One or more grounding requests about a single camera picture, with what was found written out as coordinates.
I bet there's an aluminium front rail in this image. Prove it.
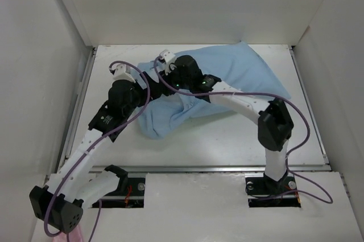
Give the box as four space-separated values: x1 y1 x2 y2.
61 163 332 174

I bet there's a purple cable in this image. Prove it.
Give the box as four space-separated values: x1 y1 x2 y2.
43 60 151 242
153 56 333 204

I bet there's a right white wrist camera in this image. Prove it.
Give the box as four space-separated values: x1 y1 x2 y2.
159 50 177 73

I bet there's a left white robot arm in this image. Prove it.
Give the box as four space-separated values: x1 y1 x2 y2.
29 71 173 237

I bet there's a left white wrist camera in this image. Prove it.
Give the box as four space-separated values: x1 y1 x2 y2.
109 64 135 83

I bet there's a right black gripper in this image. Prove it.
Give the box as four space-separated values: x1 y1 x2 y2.
157 64 192 97

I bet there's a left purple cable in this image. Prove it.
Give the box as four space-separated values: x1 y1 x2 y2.
43 60 151 242

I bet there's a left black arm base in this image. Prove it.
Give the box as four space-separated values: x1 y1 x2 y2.
101 175 146 208

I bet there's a pink plastic bag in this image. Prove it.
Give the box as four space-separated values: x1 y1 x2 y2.
52 224 85 242

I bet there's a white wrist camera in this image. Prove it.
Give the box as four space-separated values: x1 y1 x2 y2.
159 50 177 73
109 64 135 83

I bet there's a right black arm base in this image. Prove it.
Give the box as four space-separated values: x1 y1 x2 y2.
245 175 301 208

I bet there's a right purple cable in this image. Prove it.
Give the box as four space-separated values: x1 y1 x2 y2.
153 56 333 204

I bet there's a light blue pillowcase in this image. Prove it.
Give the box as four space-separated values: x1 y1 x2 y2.
138 42 291 140

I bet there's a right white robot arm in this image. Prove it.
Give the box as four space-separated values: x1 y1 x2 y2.
159 51 294 193

